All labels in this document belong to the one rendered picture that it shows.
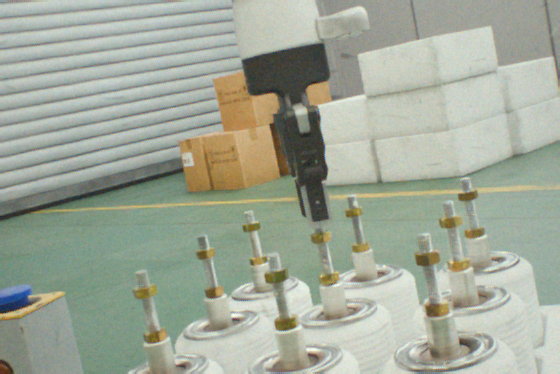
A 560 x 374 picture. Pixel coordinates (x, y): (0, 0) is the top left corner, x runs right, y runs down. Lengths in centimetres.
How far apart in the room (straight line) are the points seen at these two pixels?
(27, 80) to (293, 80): 524
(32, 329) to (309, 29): 37
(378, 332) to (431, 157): 253
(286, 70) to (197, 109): 585
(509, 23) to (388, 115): 324
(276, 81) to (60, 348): 33
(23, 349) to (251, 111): 363
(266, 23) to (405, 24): 639
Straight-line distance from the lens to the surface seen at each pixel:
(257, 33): 70
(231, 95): 445
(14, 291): 81
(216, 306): 79
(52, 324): 81
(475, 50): 335
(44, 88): 595
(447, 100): 318
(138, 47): 634
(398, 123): 332
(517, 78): 355
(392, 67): 328
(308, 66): 70
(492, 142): 338
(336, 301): 74
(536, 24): 636
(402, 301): 84
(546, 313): 90
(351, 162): 353
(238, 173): 429
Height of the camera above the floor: 46
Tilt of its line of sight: 7 degrees down
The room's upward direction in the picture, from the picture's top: 12 degrees counter-clockwise
